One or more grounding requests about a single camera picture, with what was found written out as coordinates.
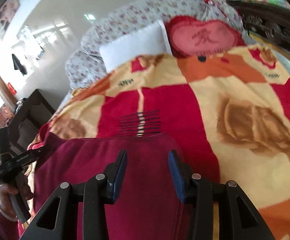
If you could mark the red heart-shaped cushion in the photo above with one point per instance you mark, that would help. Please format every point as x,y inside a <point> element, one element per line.
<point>188,36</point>

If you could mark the person's left hand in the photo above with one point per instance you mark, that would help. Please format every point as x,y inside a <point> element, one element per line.
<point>6,190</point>

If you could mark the dark red fleece garment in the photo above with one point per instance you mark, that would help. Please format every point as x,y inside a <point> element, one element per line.
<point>147,207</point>

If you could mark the red paper wall decoration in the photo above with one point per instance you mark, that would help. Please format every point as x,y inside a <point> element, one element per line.
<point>11,89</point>

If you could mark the dark cloth hanging on wall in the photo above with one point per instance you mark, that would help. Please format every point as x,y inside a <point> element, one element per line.
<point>18,65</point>

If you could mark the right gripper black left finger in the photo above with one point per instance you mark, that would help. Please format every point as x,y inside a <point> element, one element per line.
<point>73,209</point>

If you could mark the wall calendar poster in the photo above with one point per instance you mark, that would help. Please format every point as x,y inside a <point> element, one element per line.
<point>35,50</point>

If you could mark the floral quilt pile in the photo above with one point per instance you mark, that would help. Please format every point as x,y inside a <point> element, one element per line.
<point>85,66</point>

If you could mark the white square pillow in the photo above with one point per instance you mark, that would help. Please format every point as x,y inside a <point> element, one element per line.
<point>150,40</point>

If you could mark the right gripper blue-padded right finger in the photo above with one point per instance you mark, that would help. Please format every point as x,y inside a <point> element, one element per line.
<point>225,207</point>

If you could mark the red orange love blanket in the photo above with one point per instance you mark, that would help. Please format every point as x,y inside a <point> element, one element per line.
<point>238,101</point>

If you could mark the dark carved wooden headboard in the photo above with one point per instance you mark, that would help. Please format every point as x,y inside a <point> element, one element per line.
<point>270,22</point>

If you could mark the dark wooden side table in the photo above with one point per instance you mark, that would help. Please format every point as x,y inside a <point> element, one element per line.
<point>34,112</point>

